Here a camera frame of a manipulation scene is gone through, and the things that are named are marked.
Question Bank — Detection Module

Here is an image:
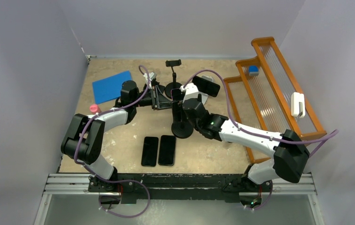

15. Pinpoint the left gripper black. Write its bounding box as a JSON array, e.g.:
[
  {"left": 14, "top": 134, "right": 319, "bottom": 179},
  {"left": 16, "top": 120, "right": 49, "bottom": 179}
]
[{"left": 132, "top": 86, "right": 172, "bottom": 111}]

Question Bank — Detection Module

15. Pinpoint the purple-cased phone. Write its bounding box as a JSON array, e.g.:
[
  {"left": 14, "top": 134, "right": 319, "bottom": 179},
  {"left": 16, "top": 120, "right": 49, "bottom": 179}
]
[{"left": 171, "top": 89, "right": 184, "bottom": 101}]

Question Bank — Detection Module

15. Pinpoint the black round-base pole stand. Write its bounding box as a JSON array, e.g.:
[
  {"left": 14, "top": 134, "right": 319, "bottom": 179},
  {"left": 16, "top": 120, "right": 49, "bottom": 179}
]
[{"left": 164, "top": 59, "right": 181, "bottom": 99}]

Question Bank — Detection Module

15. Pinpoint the black phone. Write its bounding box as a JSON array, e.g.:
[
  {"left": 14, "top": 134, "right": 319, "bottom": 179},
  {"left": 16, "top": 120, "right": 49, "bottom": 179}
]
[
  {"left": 158, "top": 135, "right": 176, "bottom": 166},
  {"left": 141, "top": 136, "right": 159, "bottom": 167},
  {"left": 192, "top": 76, "right": 220, "bottom": 98}
]

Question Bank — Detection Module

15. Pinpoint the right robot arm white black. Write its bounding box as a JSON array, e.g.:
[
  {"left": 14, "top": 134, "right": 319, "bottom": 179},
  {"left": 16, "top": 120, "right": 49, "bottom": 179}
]
[{"left": 179, "top": 98, "right": 310, "bottom": 191}]

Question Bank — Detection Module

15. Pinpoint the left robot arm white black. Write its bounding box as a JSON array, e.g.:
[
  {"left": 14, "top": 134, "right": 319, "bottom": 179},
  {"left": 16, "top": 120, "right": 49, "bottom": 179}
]
[{"left": 60, "top": 80, "right": 172, "bottom": 192}]

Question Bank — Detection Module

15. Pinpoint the silver phone stand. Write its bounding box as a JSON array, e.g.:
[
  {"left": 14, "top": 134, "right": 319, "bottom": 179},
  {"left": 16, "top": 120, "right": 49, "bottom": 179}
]
[{"left": 199, "top": 75, "right": 214, "bottom": 104}]

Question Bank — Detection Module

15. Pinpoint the black phone on silver stand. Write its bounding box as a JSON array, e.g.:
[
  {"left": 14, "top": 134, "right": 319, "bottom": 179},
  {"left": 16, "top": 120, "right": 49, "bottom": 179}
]
[{"left": 192, "top": 76, "right": 220, "bottom": 98}]

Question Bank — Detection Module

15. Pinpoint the blue small block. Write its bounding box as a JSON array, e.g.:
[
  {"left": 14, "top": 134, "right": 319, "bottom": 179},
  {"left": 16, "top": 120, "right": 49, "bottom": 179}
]
[{"left": 248, "top": 65, "right": 259, "bottom": 77}]

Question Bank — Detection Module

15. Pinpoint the pink cup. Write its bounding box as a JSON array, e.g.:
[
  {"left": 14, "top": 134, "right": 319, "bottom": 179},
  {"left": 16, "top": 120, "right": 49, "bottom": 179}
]
[{"left": 89, "top": 104, "right": 102, "bottom": 114}]

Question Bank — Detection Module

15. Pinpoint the orange wooden rack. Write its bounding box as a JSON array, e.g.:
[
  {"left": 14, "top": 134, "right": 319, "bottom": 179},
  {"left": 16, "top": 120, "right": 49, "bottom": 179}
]
[{"left": 222, "top": 37, "right": 328, "bottom": 165}]

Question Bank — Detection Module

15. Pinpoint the white clip on rack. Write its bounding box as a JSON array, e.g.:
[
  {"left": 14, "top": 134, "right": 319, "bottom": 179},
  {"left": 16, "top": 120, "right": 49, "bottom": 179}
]
[{"left": 290, "top": 92, "right": 306, "bottom": 118}]

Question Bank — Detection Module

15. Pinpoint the black base frame rail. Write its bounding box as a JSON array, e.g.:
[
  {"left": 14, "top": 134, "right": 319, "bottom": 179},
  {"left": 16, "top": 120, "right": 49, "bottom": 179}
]
[{"left": 44, "top": 173, "right": 317, "bottom": 205}]

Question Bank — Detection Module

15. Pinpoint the purple cable loop front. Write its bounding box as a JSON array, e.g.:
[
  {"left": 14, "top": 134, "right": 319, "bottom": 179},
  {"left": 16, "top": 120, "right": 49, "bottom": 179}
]
[{"left": 98, "top": 180, "right": 152, "bottom": 220}]

